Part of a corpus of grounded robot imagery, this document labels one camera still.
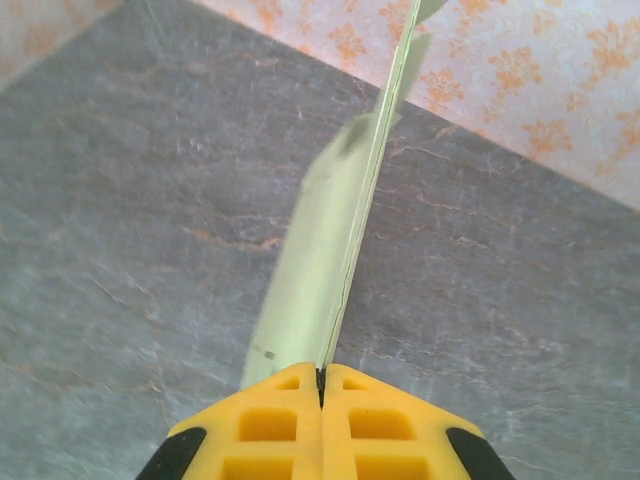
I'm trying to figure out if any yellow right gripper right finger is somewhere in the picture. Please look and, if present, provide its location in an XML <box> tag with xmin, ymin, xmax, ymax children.
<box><xmin>319</xmin><ymin>362</ymin><xmax>517</xmax><ymax>480</ymax></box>

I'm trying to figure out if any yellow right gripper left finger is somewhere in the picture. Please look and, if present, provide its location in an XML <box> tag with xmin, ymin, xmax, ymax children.
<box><xmin>134</xmin><ymin>362</ymin><xmax>322</xmax><ymax>480</ymax></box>

